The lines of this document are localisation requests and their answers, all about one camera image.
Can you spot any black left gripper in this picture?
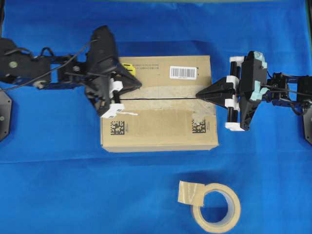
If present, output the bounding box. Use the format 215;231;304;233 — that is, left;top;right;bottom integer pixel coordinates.
85;26;142;117

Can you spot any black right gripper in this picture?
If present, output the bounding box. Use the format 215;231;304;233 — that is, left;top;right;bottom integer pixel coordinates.
196;51;268;131

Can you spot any brown cardboard box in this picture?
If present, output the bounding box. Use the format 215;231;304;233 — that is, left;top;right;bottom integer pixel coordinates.
101;55;219;153

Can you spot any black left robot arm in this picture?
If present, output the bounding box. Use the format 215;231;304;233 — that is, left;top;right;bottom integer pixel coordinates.
0;25;142;118

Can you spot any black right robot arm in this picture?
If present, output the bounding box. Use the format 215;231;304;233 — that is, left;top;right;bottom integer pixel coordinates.
196;51;312;131

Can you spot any beige packing tape roll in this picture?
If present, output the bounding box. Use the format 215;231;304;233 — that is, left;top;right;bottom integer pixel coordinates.
177;180;241;234

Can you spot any blue table cloth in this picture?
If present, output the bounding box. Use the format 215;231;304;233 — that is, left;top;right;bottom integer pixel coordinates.
0;0;312;234

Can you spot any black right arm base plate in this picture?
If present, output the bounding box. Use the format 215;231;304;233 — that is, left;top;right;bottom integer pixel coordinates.
303;99;312;144

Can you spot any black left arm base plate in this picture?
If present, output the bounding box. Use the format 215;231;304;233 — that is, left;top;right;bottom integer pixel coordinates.
0;90;12;141

